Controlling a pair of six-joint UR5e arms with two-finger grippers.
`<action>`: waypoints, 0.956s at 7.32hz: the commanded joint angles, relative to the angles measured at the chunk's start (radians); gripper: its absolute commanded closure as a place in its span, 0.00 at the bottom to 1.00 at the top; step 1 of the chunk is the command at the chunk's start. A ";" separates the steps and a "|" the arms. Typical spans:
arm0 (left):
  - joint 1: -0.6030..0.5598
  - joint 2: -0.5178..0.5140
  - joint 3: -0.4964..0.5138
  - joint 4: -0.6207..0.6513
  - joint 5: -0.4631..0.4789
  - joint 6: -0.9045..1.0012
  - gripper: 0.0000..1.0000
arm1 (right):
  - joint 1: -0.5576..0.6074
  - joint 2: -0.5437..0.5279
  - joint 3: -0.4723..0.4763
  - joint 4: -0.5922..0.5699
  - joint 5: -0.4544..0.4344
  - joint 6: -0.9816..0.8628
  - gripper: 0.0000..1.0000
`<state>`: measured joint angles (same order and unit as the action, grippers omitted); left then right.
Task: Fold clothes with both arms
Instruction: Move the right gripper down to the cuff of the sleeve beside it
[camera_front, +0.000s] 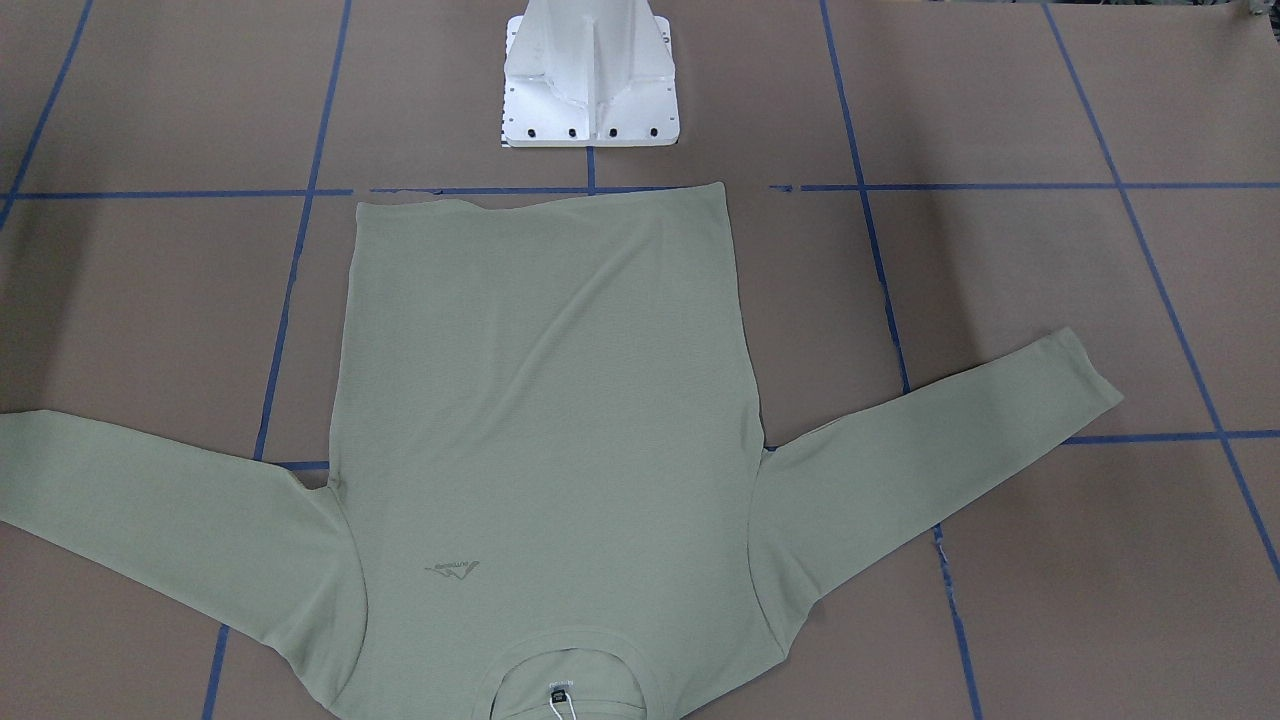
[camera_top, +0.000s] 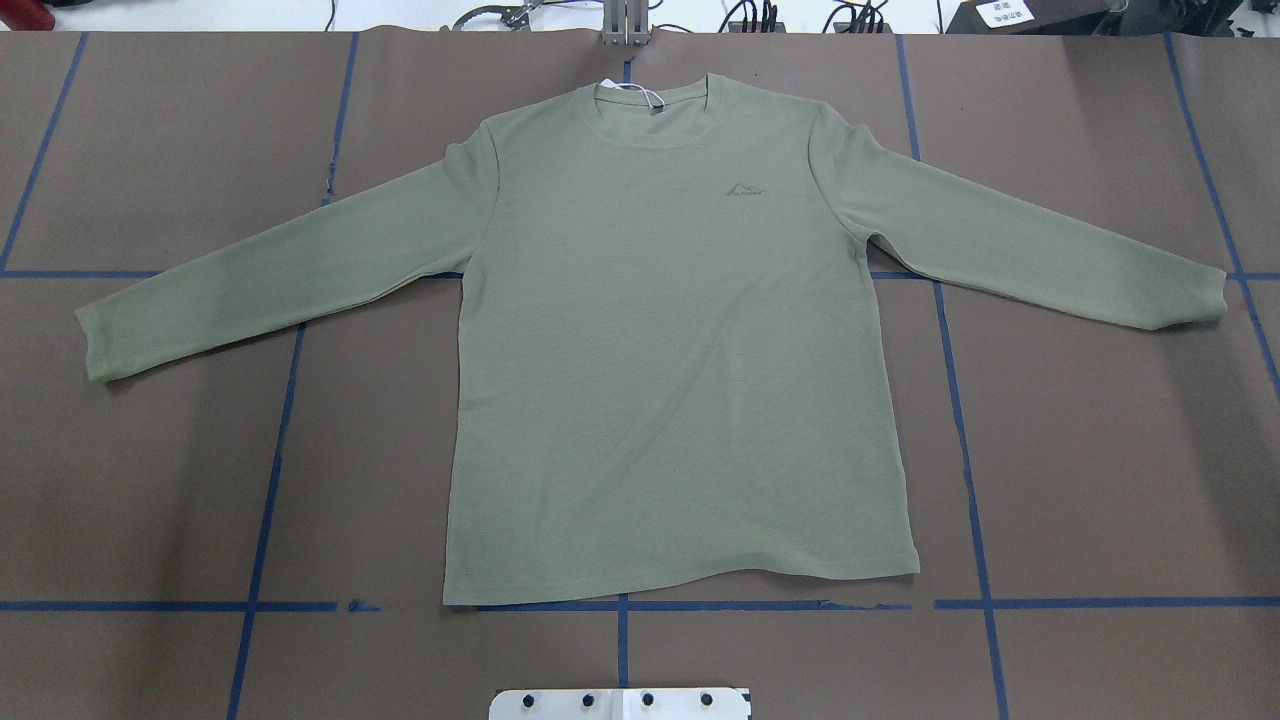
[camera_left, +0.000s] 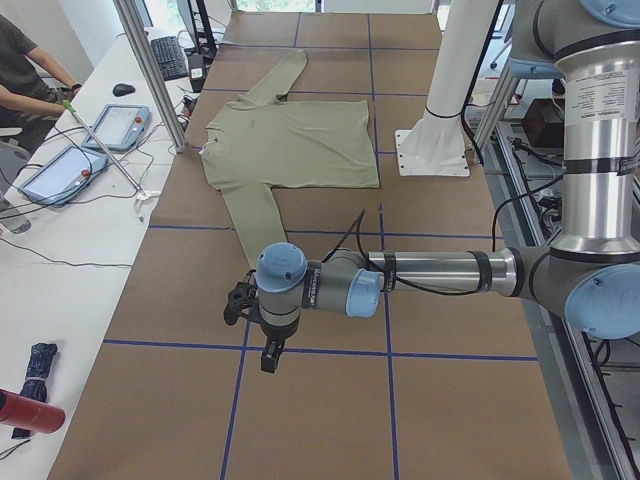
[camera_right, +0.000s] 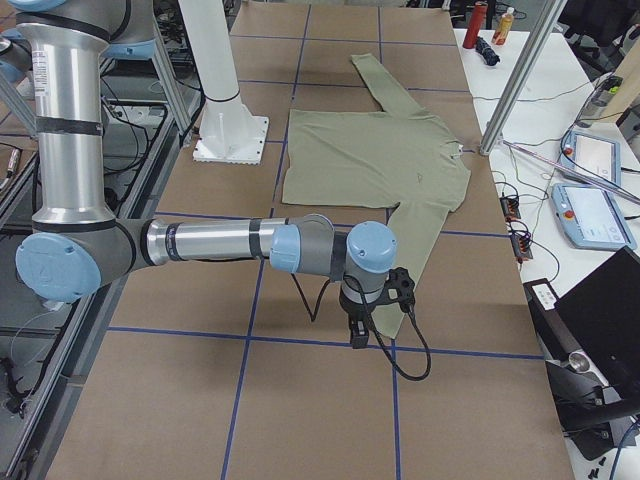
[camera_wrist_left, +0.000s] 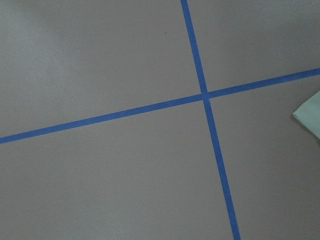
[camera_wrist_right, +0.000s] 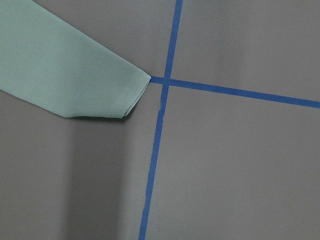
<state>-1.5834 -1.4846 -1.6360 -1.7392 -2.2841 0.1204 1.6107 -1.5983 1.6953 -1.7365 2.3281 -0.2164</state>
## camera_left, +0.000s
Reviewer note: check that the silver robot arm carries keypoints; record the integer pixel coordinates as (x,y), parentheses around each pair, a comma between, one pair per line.
(588,275)

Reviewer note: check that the clear water bottle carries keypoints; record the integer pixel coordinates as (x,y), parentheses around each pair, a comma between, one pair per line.
(11,218)

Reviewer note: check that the metal reach stick green tip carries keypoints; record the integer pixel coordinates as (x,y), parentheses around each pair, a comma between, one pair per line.
(142,196)

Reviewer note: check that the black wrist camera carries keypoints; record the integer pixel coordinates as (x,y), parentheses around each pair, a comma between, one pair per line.
(242,302)

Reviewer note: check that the near blue teach pendant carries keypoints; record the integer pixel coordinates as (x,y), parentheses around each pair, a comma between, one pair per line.
(64,176)

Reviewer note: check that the far blue teach pendant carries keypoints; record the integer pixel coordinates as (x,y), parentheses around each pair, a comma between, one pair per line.
(120,127)

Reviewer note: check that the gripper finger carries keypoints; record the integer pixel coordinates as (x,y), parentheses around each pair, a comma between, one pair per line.
(270,358)

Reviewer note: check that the aluminium frame post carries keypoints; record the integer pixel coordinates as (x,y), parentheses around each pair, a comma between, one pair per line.
(133,27)

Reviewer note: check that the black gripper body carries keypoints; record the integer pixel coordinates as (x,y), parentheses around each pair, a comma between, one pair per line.
(278,332)

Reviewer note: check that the blue teach pendant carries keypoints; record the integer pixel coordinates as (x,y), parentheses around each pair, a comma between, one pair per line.
(120,127)
(64,176)

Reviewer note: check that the black power adapter with label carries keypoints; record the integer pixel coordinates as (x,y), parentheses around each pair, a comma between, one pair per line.
(197,72)

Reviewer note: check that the olive green long-sleeve shirt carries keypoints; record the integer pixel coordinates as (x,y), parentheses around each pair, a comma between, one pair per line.
(260,141)

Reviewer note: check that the seated person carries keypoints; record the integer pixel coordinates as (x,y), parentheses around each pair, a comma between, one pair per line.
(33,87)

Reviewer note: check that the black keyboard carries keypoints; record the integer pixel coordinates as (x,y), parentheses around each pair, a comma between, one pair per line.
(169,57)

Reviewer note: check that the brown box beside table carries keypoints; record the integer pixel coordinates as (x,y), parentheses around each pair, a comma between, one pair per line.
(543,124)

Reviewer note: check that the red cylinder bottle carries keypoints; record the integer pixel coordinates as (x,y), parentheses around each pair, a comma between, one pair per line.
(29,414)

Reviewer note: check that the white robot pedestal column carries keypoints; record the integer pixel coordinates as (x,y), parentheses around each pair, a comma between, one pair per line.
(435,146)

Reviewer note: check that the black computer mouse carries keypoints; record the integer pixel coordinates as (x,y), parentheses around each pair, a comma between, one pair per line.
(122,89)

